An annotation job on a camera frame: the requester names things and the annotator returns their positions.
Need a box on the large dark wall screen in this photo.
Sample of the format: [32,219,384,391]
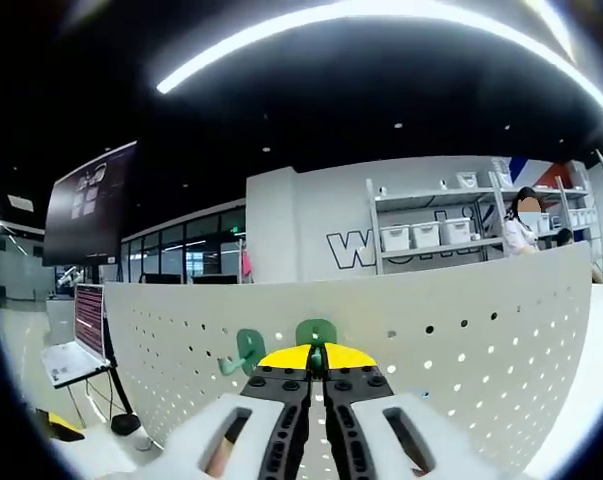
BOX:
[41,140,139,267]

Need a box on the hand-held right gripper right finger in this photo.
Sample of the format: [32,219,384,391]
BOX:
[321,343,487,480]

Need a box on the pink hanging garment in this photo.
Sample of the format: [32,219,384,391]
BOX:
[240,245,255,284]

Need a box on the white metal shelving rack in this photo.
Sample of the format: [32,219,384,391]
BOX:
[490,167,603,251]
[364,169,507,276]

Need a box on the white perforated mounting plate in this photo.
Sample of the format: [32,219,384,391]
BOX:
[103,240,595,474]

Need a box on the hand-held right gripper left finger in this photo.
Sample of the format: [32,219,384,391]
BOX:
[138,343,313,480]

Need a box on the ceiling light strip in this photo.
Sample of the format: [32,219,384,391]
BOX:
[155,0,603,129]

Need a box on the open laptop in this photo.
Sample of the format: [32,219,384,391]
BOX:
[39,283,114,390]

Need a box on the black rounded object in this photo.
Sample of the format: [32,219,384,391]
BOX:
[110,413,142,436]

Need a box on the person's right hand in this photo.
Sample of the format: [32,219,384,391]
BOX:
[204,428,239,477]

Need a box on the green hook assembly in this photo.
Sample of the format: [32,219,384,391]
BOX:
[295,318,338,381]
[218,327,267,377]

